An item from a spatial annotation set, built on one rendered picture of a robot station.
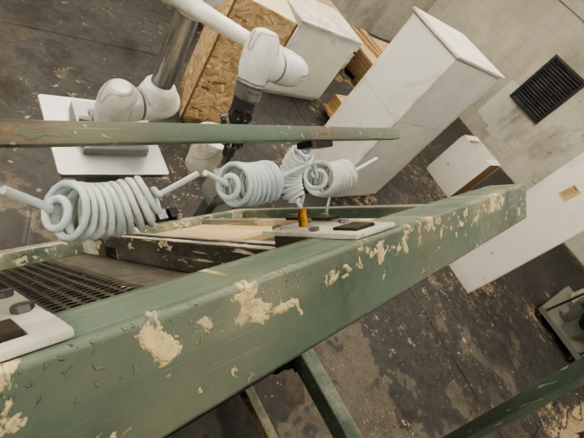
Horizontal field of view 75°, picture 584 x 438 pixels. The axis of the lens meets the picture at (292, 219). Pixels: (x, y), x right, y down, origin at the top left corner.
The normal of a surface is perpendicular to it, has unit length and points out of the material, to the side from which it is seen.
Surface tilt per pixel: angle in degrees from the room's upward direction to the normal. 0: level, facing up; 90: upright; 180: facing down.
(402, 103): 90
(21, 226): 0
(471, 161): 90
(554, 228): 90
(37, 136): 36
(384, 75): 90
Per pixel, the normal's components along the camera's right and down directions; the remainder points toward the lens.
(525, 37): -0.74, 0.08
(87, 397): 0.72, 0.00
